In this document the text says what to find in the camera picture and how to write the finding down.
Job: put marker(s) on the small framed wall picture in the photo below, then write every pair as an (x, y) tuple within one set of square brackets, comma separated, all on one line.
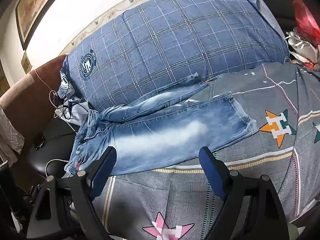
[(25, 61)]

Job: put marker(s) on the grey star print bedsheet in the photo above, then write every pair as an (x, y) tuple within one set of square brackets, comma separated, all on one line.
[(262, 100)]

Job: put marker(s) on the red plastic bag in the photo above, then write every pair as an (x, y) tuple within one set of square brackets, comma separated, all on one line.
[(306, 17)]

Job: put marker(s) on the white cloth pile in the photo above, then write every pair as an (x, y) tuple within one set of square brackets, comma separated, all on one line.
[(303, 47)]

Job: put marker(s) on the brown padded headboard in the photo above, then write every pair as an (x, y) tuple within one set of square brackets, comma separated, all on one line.
[(32, 100)]

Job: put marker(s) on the blue denim pants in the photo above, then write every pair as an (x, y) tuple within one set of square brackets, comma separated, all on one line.
[(162, 135)]

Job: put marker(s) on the pale blue cloth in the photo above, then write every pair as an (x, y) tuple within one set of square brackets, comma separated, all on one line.
[(77, 116)]

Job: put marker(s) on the large framed wall picture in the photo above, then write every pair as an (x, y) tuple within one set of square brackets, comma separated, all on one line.
[(32, 7)]

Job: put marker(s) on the pale pink cloth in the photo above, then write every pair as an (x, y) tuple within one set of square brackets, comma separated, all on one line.
[(11, 135)]

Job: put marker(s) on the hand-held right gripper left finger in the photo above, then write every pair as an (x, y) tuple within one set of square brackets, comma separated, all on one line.
[(101, 177)]

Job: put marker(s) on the black leather stool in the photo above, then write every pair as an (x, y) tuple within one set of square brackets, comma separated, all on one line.
[(42, 157)]

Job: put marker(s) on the dark cloth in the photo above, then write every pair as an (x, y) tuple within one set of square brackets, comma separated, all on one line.
[(277, 2)]

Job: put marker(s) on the blue plaid quilt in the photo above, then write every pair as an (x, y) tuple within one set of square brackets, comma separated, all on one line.
[(175, 42)]

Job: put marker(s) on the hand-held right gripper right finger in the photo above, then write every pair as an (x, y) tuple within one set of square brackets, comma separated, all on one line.
[(212, 172)]

